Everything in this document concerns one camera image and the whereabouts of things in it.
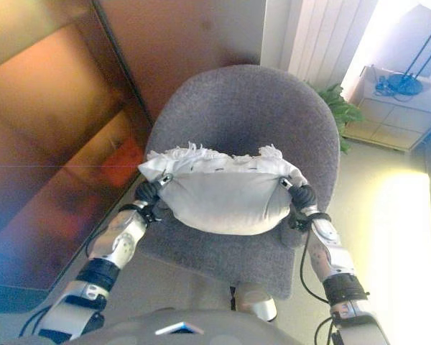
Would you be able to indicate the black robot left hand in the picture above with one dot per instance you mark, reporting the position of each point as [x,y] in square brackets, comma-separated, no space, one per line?
[147,196]

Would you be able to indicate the white curtain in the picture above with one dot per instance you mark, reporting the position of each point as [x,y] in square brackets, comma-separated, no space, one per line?
[319,39]

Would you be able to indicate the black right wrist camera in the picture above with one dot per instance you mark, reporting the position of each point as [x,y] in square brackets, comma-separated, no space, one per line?
[298,221]

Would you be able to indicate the black floor lamp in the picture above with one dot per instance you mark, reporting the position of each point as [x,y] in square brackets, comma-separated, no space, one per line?
[402,84]

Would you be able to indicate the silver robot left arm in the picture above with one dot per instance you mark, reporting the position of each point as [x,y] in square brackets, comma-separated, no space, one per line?
[107,251]

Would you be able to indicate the grey robot torso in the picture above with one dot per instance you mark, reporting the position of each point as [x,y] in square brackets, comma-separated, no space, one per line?
[136,330]

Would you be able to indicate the white fringed cushion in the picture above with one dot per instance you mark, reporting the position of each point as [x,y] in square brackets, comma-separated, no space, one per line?
[222,201]

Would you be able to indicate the green potted plant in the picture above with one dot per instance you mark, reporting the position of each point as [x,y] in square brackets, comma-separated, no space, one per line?
[341,108]

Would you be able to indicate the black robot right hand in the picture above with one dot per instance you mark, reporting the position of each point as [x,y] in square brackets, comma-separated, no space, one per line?
[303,196]

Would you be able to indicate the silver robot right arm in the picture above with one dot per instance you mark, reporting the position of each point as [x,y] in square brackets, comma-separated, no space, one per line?
[334,258]

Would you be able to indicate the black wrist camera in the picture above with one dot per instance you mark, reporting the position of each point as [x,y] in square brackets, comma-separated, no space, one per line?
[150,216]
[298,221]

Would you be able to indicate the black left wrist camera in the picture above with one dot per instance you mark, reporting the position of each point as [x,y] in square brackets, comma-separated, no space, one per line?
[150,216]

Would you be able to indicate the grey fabric armchair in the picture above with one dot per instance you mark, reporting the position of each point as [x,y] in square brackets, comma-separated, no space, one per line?
[244,108]

